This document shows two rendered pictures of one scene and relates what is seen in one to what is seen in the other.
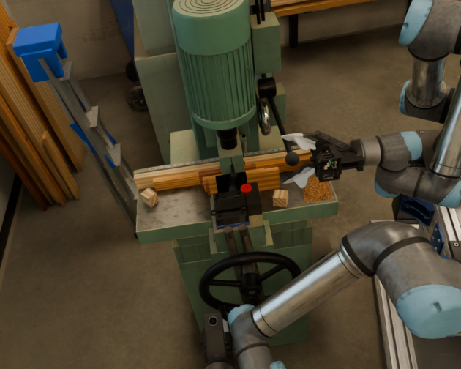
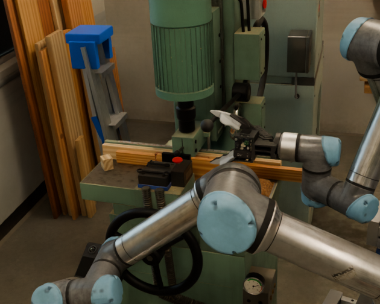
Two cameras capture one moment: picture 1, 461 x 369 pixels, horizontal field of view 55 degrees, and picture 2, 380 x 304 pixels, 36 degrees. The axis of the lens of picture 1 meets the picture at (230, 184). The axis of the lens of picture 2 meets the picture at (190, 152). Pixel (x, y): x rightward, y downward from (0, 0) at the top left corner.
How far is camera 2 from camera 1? 0.83 m
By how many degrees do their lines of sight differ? 25
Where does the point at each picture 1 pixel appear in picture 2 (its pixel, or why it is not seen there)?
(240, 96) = (189, 72)
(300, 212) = not seen: hidden behind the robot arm
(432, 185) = (342, 192)
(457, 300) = (232, 203)
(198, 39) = (158, 11)
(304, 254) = (236, 269)
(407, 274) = (213, 186)
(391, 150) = (306, 146)
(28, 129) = (66, 128)
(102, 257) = not seen: hidden behind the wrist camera
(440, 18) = (367, 32)
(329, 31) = not seen: outside the picture
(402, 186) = (317, 190)
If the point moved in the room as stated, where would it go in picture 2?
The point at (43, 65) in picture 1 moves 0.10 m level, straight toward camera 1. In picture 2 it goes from (83, 53) to (81, 61)
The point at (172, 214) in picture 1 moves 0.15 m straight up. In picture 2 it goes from (117, 179) to (111, 136)
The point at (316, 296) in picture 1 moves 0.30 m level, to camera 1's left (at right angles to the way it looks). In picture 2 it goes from (164, 222) to (47, 206)
